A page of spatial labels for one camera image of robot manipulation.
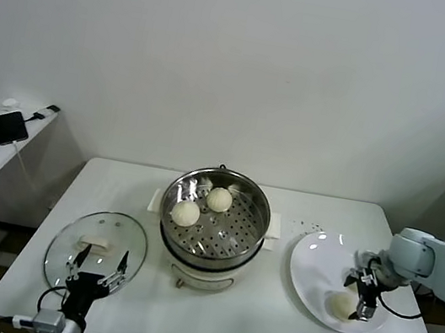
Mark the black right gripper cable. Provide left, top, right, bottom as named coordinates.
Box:
left=373, top=286, right=427, bottom=322

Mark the black white usb adapter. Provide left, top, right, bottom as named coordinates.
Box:
left=24, top=100, right=62, bottom=128

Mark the white round plate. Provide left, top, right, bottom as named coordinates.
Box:
left=279, top=226, right=402, bottom=333

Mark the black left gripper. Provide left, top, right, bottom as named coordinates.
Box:
left=56, top=239, right=133, bottom=326

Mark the black smartphone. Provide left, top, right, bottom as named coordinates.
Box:
left=0, top=108, right=34, bottom=151

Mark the small white case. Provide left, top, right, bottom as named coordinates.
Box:
left=0, top=95, right=21, bottom=111

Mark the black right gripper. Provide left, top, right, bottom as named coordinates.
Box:
left=335, top=266, right=386, bottom=326

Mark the round glass pot lid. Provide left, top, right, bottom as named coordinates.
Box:
left=38, top=201, right=154, bottom=312

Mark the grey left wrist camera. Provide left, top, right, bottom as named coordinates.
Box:
left=10, top=303, right=69, bottom=333

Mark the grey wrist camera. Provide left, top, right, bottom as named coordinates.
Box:
left=10, top=303, right=69, bottom=333
left=351, top=248, right=385, bottom=284

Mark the stainless steel steamer basket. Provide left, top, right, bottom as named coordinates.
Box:
left=140, top=158, right=292, bottom=281

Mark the white charging cable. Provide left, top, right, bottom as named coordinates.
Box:
left=4, top=139, right=46, bottom=195

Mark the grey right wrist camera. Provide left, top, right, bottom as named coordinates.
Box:
left=351, top=248, right=385, bottom=284

